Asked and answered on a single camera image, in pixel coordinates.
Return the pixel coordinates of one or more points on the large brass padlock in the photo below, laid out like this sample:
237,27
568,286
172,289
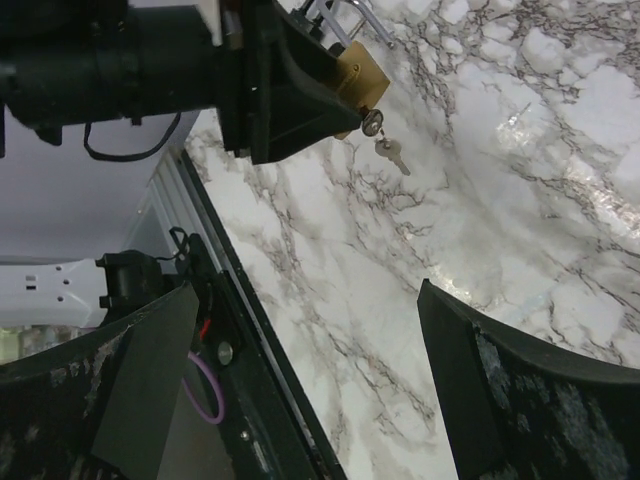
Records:
359,80

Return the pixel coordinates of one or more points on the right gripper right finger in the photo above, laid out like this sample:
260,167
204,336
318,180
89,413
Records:
517,407

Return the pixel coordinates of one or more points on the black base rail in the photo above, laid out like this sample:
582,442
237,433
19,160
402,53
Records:
270,430

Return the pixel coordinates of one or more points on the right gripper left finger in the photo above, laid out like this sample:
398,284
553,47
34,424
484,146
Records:
99,406

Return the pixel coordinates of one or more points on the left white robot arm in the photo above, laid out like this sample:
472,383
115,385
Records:
83,62

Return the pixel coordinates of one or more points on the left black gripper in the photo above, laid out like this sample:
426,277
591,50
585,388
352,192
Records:
275,96

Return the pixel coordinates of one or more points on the silver keys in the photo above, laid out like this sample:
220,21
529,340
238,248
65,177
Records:
384,146

